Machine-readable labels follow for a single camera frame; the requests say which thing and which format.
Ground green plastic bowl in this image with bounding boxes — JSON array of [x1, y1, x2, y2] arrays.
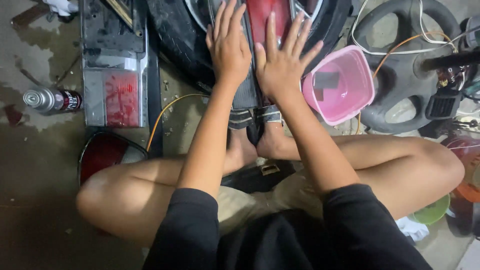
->
[[408, 194, 451, 226]]

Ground striped right sandal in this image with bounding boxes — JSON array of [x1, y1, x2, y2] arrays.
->
[[257, 104, 283, 124]]

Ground silver spray can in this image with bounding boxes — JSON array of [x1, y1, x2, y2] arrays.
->
[[23, 86, 83, 115]]

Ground black steering wheel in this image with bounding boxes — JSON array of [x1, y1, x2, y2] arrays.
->
[[349, 0, 464, 134]]

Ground pink plastic bucket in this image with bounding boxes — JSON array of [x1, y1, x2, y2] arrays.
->
[[301, 45, 376, 127]]

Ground person's left leg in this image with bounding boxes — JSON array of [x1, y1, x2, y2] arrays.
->
[[76, 128, 259, 246]]

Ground black car tyre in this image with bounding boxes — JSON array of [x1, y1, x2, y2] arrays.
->
[[146, 0, 353, 89]]

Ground striped sandal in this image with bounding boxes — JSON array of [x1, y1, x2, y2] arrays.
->
[[257, 104, 283, 124], [227, 107, 256, 131]]

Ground white rag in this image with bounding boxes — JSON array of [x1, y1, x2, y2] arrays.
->
[[42, 0, 80, 16]]

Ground black air vent grille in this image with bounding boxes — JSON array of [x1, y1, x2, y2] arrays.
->
[[425, 91, 463, 121]]

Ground striped left sandal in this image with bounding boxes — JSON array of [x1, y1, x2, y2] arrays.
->
[[227, 107, 256, 131]]

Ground orange cable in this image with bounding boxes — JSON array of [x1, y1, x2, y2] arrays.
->
[[145, 93, 211, 152]]

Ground person's right hand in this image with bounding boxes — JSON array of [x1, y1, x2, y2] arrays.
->
[[255, 11, 324, 103]]

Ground rectangular silver red tail light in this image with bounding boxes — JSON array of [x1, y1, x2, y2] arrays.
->
[[80, 0, 149, 128]]

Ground heap of car parts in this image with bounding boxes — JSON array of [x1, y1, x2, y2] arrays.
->
[[435, 14, 480, 133]]

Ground person's right leg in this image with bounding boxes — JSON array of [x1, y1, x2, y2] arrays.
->
[[256, 122, 466, 222]]

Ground white cable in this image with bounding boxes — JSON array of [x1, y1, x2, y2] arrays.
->
[[350, 0, 480, 56]]

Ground person's khaki shorts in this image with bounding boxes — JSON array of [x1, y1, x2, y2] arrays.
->
[[217, 169, 325, 235]]

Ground red orange round lamp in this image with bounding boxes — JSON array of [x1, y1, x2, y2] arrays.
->
[[440, 135, 480, 204]]

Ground black bar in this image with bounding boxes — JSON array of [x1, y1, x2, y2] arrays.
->
[[421, 50, 480, 72]]

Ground person's leg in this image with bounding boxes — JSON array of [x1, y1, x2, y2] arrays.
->
[[256, 122, 466, 222], [76, 128, 259, 246]]

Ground white cloth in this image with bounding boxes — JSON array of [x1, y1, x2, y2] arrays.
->
[[395, 216, 430, 243]]

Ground rounded dark red tail lamp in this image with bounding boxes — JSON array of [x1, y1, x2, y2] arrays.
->
[[77, 131, 149, 187]]

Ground black trim strip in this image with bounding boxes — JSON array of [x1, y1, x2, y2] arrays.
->
[[147, 22, 164, 159]]

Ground long ribbed red tail light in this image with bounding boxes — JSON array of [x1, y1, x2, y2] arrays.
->
[[207, 0, 301, 110]]

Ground person's left hand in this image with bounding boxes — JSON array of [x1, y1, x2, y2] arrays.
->
[[205, 0, 253, 89]]

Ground brown wooden stick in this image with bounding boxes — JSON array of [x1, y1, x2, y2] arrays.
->
[[10, 1, 52, 30]]

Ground thin orange wire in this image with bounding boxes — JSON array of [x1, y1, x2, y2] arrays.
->
[[355, 31, 452, 136]]

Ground person's black shirt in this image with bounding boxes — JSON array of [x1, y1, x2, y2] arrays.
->
[[142, 183, 434, 270]]

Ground grey sandpaper piece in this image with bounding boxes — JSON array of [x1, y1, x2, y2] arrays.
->
[[313, 71, 341, 102]]

